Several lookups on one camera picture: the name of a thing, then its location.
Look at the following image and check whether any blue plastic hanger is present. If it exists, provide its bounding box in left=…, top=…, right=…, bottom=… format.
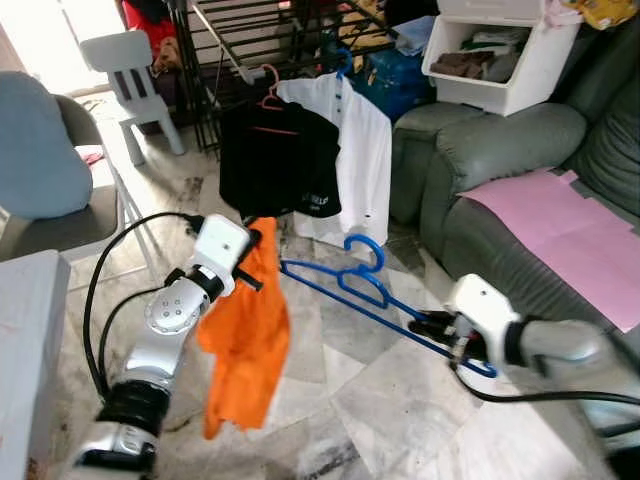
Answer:
left=332, top=49, right=354, bottom=112
left=279, top=234, right=499, bottom=380

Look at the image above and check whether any orange shirt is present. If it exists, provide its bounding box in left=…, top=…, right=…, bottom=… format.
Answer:
left=196, top=214, right=292, bottom=442

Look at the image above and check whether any pink hanger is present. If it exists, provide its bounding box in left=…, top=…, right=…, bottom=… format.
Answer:
left=257, top=64, right=302, bottom=137

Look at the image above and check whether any black shirt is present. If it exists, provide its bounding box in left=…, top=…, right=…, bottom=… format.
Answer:
left=217, top=97, right=344, bottom=220

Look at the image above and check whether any white shirt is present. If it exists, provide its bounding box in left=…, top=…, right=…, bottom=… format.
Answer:
left=274, top=74, right=394, bottom=250

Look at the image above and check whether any pink sheet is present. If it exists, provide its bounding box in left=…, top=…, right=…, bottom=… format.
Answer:
left=457, top=167, right=640, bottom=334

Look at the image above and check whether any grey folding chair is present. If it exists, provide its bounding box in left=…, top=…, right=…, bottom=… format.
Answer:
left=0, top=93, right=152, bottom=267

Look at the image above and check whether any grey green sofa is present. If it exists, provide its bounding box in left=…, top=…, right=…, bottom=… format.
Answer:
left=389, top=18, right=640, bottom=403

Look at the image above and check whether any blue bag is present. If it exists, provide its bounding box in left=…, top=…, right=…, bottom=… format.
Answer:
left=349, top=47, right=437, bottom=122

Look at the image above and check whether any black drying rack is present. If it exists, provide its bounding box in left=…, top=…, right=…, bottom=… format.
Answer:
left=164, top=0, right=442, bottom=157

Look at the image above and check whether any pale plastic kids chair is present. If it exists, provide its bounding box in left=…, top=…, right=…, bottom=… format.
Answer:
left=79, top=29, right=189, bottom=167

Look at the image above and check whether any blue cushion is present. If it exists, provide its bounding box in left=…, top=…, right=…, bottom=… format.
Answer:
left=0, top=71, right=95, bottom=222

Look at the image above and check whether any white storage bin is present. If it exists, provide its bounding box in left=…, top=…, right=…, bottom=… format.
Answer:
left=421, top=0, right=585, bottom=119

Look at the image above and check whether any red garment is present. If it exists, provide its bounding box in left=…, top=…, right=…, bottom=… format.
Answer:
left=119, top=0, right=167, bottom=52

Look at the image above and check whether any yellow cloth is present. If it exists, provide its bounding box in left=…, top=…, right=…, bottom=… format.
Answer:
left=574, top=0, right=639, bottom=30

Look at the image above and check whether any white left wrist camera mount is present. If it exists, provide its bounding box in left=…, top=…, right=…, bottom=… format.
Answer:
left=189, top=212, right=254, bottom=299

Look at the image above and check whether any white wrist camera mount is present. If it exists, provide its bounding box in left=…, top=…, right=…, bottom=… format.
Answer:
left=189, top=212, right=254, bottom=299
left=446, top=274, right=522, bottom=364

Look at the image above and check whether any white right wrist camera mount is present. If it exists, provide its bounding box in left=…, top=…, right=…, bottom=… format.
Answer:
left=446, top=274, right=522, bottom=364

